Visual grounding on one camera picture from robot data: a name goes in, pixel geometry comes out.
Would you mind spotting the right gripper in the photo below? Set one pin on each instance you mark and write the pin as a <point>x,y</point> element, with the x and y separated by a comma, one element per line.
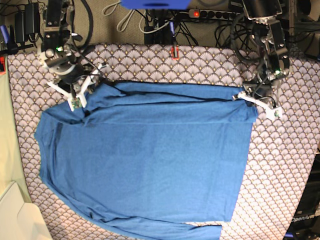
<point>67,81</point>

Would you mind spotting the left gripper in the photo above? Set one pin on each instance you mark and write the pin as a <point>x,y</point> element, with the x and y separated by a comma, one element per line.
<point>263,92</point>

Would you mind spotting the blue long-sleeve T-shirt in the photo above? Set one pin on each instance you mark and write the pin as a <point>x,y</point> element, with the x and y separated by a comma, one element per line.
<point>148,160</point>

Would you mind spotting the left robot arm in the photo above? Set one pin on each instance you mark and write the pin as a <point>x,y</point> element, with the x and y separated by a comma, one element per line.
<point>267,33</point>

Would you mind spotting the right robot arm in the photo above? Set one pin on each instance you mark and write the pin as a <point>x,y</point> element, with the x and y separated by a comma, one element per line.
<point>59,52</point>

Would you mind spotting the patterned fan-print tablecloth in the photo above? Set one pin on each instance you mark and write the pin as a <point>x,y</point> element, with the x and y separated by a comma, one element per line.
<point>281,152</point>

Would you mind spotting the red table clamp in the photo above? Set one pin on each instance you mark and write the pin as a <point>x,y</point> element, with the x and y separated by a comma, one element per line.
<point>174,52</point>

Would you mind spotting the black power adapter brick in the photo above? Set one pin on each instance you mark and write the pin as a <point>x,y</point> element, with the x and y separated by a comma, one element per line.
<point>27,23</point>

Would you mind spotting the blue box at top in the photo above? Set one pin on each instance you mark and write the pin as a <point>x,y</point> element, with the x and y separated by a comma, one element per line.
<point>156,4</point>

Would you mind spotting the white power strip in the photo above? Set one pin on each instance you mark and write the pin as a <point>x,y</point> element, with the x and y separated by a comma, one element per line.
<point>212,14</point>

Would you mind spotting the black OpenArm case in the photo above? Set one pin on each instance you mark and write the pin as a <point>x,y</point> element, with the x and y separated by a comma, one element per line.
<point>305,224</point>

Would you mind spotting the white plastic bin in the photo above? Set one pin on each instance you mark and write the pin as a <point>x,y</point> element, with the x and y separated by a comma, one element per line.
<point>20,220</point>

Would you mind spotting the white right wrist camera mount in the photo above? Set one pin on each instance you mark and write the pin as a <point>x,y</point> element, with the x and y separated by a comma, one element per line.
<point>76,95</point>

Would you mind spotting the blue centre clamp handle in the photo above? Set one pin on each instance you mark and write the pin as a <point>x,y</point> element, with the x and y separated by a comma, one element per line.
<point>172,28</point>

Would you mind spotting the blue clamp handle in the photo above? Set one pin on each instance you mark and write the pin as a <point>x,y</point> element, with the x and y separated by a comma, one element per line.
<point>172,28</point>
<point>5,34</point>

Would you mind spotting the blue clamp handle left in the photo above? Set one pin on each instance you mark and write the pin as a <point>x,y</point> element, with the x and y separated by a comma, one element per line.
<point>5,34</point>

